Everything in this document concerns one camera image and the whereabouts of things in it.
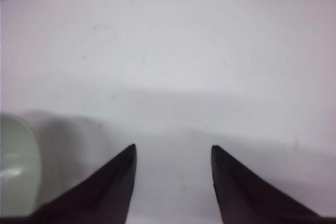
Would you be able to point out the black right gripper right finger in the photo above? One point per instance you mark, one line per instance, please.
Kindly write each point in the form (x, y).
(244, 197)

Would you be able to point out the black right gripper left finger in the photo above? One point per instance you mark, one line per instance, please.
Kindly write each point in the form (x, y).
(104, 197)

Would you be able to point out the green bowl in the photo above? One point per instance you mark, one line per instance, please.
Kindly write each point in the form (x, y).
(20, 167)

